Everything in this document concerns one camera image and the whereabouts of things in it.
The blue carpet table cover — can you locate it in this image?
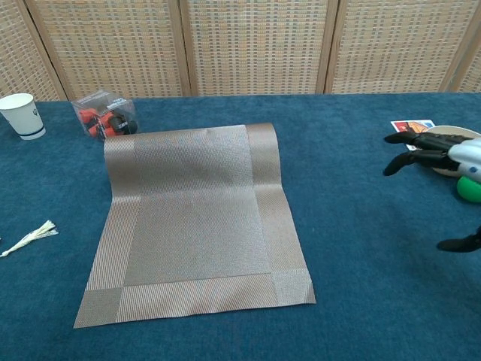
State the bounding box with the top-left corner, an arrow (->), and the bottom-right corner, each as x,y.
0,92 -> 481,361

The white paper cup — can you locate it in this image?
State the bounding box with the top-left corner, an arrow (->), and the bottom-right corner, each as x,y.
0,93 -> 47,141

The tan bookmark with white tassel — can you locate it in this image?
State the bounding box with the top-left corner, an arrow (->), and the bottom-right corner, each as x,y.
0,220 -> 59,259

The white bowl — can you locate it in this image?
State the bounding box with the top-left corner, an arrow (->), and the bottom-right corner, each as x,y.
422,125 -> 481,177

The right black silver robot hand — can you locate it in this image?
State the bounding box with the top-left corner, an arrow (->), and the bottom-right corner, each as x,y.
382,129 -> 481,253

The colourful postcard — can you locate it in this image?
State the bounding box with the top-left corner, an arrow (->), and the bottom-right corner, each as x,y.
390,120 -> 437,152

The woven wooden folding screen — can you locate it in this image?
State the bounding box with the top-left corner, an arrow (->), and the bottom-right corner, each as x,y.
0,0 -> 481,102

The clear box of red-black parts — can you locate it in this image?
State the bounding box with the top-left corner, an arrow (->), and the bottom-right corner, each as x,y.
71,89 -> 139,142

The green foam ball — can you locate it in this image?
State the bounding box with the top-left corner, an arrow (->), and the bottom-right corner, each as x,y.
456,175 -> 481,204

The brown woven placemat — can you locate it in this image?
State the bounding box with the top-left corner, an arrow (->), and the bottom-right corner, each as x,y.
73,122 -> 317,329

